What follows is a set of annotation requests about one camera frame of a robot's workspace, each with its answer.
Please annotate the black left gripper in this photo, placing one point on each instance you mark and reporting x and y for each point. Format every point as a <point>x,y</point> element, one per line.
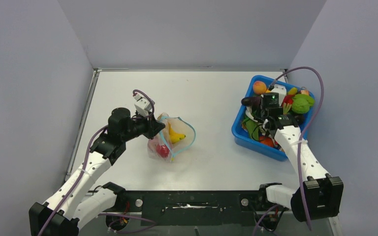
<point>152,125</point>

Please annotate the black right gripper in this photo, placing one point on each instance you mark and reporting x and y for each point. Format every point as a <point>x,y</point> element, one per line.
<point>259,117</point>

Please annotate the yellow toy banana bunch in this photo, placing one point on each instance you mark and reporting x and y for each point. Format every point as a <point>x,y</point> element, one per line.
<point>174,136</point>

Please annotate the clear zip top bag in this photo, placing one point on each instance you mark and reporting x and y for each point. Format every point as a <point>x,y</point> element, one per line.
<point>162,138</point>

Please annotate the red toy apple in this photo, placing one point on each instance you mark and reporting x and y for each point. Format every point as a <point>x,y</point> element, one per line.
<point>163,151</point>

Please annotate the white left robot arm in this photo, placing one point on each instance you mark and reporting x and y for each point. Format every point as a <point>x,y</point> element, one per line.
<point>66,212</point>

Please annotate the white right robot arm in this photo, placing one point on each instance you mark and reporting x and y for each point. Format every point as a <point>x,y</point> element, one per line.
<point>319,194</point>

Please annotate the blue plastic bin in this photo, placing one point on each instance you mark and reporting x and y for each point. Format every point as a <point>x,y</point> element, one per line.
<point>262,146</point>

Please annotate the green toy pea pod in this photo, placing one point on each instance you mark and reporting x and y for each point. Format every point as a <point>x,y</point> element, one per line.
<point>252,128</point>

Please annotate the red toy chili pepper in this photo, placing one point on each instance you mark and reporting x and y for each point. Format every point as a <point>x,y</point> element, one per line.
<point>288,99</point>

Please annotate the purple toy eggplant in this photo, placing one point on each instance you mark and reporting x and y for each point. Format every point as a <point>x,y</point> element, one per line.
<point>251,101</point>

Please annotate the toy peach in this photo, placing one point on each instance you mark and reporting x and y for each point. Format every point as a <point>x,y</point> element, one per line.
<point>259,87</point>

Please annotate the green bumpy toy fruit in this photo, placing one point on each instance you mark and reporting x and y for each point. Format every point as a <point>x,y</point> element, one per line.
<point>302,103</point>

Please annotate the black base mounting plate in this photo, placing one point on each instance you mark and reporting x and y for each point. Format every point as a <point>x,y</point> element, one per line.
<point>195,208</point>

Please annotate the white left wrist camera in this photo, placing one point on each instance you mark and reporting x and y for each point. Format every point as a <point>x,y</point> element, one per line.
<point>142,105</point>

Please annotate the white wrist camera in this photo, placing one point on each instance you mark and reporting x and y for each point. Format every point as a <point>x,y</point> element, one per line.
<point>281,91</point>
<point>142,105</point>

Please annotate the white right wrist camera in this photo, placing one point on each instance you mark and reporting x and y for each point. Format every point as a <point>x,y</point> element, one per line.
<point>281,91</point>

